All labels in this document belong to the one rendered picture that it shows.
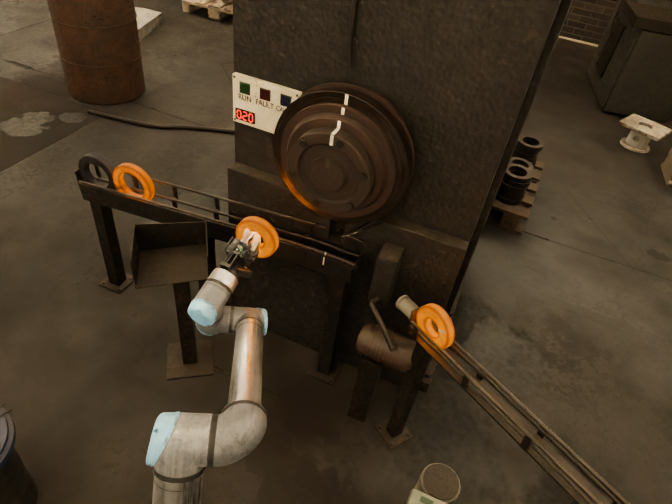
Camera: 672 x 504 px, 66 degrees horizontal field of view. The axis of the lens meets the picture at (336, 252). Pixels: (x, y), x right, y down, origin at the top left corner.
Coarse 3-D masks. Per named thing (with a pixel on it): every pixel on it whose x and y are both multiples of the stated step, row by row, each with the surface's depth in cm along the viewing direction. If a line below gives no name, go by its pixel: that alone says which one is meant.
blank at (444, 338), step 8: (432, 304) 173; (424, 312) 175; (432, 312) 171; (440, 312) 169; (424, 320) 176; (440, 320) 168; (448, 320) 168; (424, 328) 177; (432, 328) 178; (440, 328) 170; (448, 328) 167; (432, 336) 175; (440, 336) 171; (448, 336) 168; (432, 344) 176; (440, 344) 172; (448, 344) 170
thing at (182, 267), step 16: (144, 224) 194; (160, 224) 196; (176, 224) 197; (192, 224) 199; (144, 240) 199; (160, 240) 201; (176, 240) 202; (192, 240) 204; (144, 256) 200; (160, 256) 200; (176, 256) 201; (192, 256) 201; (144, 272) 194; (160, 272) 194; (176, 272) 194; (192, 272) 194; (208, 272) 190; (176, 288) 202; (176, 304) 208; (192, 320) 216; (192, 336) 222; (176, 352) 238; (192, 352) 230; (208, 352) 240; (176, 368) 232; (192, 368) 233; (208, 368) 234
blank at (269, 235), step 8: (256, 216) 177; (240, 224) 178; (248, 224) 176; (256, 224) 175; (264, 224) 175; (240, 232) 180; (264, 232) 175; (272, 232) 176; (264, 240) 178; (272, 240) 176; (264, 248) 180; (272, 248) 178; (264, 256) 182
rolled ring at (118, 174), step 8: (120, 168) 214; (128, 168) 212; (136, 168) 213; (120, 176) 218; (136, 176) 213; (144, 176) 213; (120, 184) 220; (144, 184) 215; (152, 184) 216; (128, 192) 223; (144, 192) 218; (152, 192) 218
